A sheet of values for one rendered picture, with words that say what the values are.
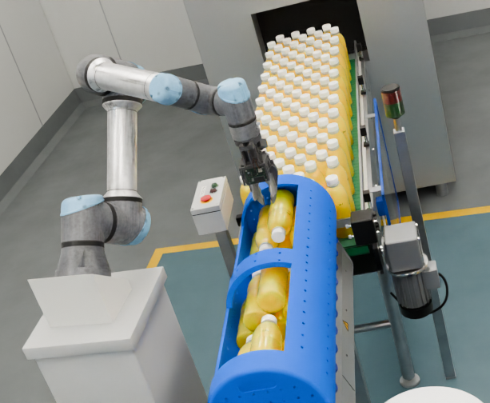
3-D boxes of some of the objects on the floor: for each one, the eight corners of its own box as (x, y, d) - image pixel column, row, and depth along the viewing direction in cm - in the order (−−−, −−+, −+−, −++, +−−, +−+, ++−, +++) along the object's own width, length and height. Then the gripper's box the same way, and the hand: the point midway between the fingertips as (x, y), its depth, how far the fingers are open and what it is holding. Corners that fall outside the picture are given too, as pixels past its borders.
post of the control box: (283, 434, 343) (210, 221, 297) (284, 426, 347) (212, 215, 300) (293, 432, 342) (221, 219, 296) (293, 425, 346) (223, 213, 299)
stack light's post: (445, 380, 345) (392, 133, 293) (444, 373, 348) (392, 129, 297) (456, 378, 344) (404, 131, 293) (455, 371, 347) (404, 125, 296)
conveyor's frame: (299, 459, 330) (233, 265, 288) (311, 228, 470) (268, 75, 428) (427, 443, 319) (379, 240, 277) (400, 212, 460) (365, 53, 418)
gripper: (225, 149, 224) (248, 219, 233) (264, 140, 222) (285, 212, 231) (229, 134, 231) (251, 203, 241) (267, 126, 229) (287, 196, 239)
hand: (267, 198), depth 238 cm, fingers closed
